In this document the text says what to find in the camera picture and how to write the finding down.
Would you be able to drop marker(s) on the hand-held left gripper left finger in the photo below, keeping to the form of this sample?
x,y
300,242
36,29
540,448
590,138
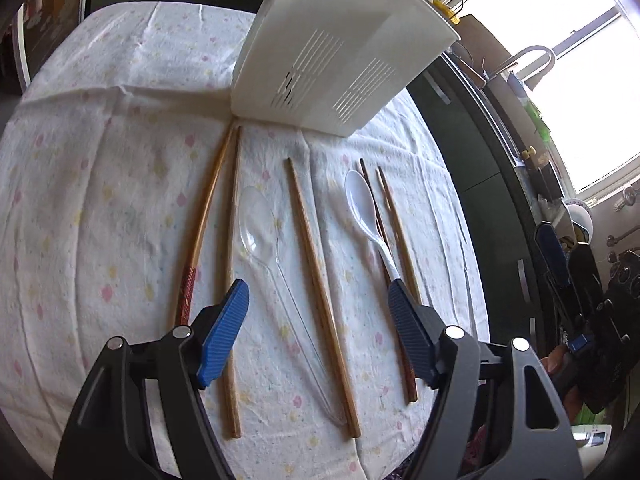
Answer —
x,y
222,332

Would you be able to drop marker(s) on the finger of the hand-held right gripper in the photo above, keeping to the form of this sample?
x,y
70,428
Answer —
x,y
586,275
552,260

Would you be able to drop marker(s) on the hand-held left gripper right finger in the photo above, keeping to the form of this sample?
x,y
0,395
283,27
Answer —
x,y
410,335

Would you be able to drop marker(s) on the red patterned wooden chopstick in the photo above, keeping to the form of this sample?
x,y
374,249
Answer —
x,y
409,380
206,207

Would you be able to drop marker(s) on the plain wooden chopstick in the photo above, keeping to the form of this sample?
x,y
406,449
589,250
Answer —
x,y
398,235
229,210
320,285

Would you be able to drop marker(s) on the clear plastic spoon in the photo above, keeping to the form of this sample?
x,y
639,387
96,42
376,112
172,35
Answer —
x,y
255,225

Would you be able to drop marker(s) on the white plastic spoon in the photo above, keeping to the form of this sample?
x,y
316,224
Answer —
x,y
360,200

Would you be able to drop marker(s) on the white slotted utensil basket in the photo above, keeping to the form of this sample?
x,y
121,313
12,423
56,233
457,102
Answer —
x,y
325,35

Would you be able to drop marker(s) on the person's right hand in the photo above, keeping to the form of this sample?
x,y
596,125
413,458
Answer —
x,y
552,360

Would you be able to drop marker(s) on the white round container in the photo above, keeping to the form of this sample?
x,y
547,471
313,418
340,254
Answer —
x,y
580,217

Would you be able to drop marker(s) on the white printed tablecloth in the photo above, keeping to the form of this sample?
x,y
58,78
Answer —
x,y
125,185

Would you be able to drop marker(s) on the tall steel faucet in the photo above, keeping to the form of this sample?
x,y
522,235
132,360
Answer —
x,y
535,49

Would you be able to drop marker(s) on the kitchen window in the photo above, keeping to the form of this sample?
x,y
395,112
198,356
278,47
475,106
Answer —
x,y
575,35

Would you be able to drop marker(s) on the wooden cutting board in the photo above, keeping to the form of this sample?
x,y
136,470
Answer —
x,y
477,40

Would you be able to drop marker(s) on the yellow sponge holder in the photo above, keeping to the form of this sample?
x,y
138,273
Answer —
x,y
445,9

